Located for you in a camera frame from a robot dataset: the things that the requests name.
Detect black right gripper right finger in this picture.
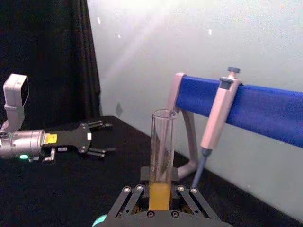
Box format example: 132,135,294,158
169,166,222,219

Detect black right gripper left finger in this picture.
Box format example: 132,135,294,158
107,166,152,219

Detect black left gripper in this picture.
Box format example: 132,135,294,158
42,120,117,159

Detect clear test tube yellow liquid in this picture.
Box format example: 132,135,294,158
148,108,178,211

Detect black table cloth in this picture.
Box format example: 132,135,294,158
0,115,303,227

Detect grey pipette with blue tip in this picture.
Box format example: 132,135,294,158
191,66,243,190

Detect black curtain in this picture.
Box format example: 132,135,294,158
0,0,103,133

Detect blue and grey pipette stand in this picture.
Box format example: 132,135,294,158
165,72,303,180

